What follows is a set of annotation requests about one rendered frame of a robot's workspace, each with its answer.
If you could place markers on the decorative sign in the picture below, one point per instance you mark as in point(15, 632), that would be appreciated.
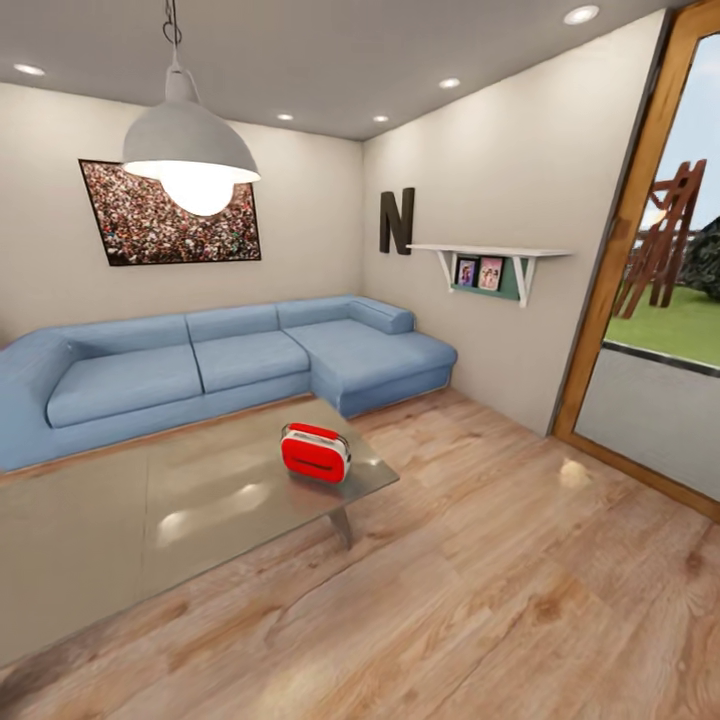
point(401, 223)

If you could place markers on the door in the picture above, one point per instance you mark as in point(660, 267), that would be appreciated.
point(643, 393)

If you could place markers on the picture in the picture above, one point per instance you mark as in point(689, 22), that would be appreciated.
point(490, 271)
point(141, 225)
point(466, 271)

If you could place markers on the shelf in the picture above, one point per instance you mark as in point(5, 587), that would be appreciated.
point(517, 272)

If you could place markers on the room light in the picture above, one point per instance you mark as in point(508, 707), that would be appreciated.
point(182, 130)

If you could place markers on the radio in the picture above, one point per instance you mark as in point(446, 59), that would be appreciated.
point(315, 452)

